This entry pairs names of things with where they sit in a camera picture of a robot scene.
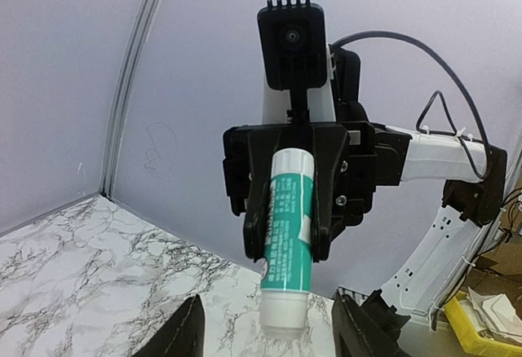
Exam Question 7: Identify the brown cardboard box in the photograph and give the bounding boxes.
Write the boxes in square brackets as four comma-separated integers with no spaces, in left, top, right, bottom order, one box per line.
[464,244,521,311]

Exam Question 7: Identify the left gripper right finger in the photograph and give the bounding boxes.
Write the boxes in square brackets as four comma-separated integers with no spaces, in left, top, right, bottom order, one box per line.
[331,289,410,357]

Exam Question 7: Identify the yellow plastic bin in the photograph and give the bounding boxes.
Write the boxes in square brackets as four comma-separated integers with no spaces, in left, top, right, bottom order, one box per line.
[443,289,522,357]

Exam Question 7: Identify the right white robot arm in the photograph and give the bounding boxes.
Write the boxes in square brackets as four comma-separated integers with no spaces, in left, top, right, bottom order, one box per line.
[223,50,507,331]

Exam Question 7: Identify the right aluminium frame post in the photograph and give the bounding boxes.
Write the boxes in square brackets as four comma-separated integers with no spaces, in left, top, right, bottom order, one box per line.
[99,0,161,199]

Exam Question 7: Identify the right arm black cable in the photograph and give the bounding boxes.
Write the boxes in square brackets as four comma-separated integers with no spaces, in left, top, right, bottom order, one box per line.
[332,29,490,181]

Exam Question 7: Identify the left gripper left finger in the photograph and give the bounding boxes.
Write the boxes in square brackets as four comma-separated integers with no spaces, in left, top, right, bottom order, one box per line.
[134,294,204,357]

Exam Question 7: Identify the green white glue stick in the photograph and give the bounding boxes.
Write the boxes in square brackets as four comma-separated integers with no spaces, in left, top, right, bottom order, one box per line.
[259,148,315,341]

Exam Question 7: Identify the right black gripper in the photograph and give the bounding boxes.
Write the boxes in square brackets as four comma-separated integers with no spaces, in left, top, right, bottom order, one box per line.
[222,122,378,263]

